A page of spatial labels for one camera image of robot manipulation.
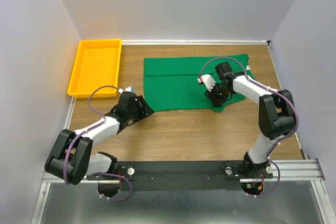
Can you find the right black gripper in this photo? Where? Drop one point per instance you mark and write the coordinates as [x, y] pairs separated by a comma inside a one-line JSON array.
[[217, 102]]

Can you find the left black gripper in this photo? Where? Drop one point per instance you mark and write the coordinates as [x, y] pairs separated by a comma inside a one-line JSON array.
[[145, 111]]

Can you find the green t shirt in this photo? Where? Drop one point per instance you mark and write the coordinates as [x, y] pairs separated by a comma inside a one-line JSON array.
[[171, 84]]

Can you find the yellow plastic tray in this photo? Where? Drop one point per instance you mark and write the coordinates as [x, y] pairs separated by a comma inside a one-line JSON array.
[[97, 63]]

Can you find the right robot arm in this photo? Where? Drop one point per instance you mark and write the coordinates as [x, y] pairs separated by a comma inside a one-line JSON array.
[[277, 116]]

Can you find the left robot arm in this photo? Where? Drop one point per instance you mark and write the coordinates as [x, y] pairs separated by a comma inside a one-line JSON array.
[[71, 159]]

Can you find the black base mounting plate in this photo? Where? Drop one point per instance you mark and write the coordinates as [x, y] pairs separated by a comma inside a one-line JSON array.
[[191, 175]]

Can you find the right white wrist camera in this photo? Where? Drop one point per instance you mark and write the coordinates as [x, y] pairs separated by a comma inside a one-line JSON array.
[[208, 81]]

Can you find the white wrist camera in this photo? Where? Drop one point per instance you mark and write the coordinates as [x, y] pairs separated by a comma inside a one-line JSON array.
[[127, 89], [208, 81]]

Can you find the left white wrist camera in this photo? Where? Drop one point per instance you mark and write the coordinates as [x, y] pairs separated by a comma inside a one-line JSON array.
[[127, 89]]

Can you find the aluminium front rail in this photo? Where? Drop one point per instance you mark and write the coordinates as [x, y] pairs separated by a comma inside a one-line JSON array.
[[290, 170]]

